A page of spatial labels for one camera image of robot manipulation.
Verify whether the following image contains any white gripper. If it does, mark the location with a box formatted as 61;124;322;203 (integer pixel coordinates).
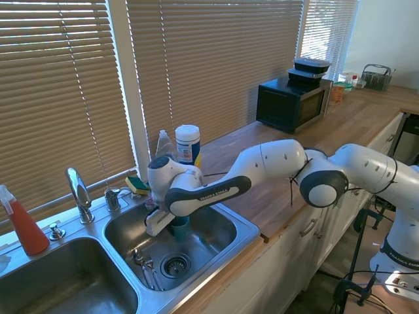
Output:
145;209;176;237

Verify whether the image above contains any teal ceramic mug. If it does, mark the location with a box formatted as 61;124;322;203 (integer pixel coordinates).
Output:
170;215;191;243

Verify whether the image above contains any metal sink drain strainer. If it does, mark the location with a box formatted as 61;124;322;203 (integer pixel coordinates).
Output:
160;252;192;280

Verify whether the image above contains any stainless steel double sink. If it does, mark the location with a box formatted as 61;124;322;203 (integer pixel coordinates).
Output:
0;181;263;314

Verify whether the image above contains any small chrome sink knob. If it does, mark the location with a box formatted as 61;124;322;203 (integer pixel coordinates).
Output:
48;222;67;241

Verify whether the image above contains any metal fork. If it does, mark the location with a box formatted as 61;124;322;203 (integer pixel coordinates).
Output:
143;255;166;292

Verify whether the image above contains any metal spoon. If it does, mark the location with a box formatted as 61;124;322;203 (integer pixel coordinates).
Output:
132;249;156;290

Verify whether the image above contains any yellow green sponge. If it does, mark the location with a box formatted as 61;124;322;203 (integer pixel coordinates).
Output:
125;175;151;196

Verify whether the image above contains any chrome side sprayer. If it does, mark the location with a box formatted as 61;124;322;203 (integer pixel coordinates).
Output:
103;186;132;212

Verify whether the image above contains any clear Dawn dish soap bottle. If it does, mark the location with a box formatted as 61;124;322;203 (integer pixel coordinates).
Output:
155;130;179;164

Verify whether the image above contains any white wipes canister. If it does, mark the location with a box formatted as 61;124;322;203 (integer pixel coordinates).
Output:
175;124;202;170

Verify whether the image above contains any chrome kitchen faucet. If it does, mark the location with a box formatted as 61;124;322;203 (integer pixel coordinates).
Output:
65;167;95;224

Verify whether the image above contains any white kitchen base cabinet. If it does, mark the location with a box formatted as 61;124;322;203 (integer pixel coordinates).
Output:
183;114;404;314

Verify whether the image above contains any red spray bottle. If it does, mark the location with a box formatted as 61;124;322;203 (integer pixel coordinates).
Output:
0;184;51;256

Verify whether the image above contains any black microwave oven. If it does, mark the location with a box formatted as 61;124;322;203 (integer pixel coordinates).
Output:
255;77;334;134

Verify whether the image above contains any wide beige window blind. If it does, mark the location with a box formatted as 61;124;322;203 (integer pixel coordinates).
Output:
126;0;305;158
0;0;139;235

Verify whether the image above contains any black C-clamp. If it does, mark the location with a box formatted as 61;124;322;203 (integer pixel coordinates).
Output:
353;201;389;232
333;264;381;307

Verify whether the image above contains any black plastic food container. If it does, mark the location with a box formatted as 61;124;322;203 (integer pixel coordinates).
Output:
287;67;327;88
293;58;331;74

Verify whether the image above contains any orange plastic container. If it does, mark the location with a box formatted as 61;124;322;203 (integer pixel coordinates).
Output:
329;84;346;103

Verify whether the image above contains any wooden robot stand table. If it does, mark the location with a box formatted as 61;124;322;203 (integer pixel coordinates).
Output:
340;205;419;314

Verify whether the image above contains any narrow white window blind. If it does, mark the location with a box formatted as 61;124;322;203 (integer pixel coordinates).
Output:
300;0;359;82

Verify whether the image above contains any black dishwasher appliance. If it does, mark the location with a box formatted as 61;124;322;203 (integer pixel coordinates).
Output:
391;113;419;168

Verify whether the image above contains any grey cutlery caddy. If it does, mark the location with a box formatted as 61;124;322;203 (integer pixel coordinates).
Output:
361;63;392;92

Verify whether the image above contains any red wrist camera mount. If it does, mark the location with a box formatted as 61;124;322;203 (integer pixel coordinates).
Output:
145;192;162;211

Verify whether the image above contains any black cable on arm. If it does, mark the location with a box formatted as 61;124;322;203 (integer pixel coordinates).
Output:
289;159;312;207

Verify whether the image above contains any metal cabinet handle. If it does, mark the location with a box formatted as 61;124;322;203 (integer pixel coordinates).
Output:
299;218;319;238

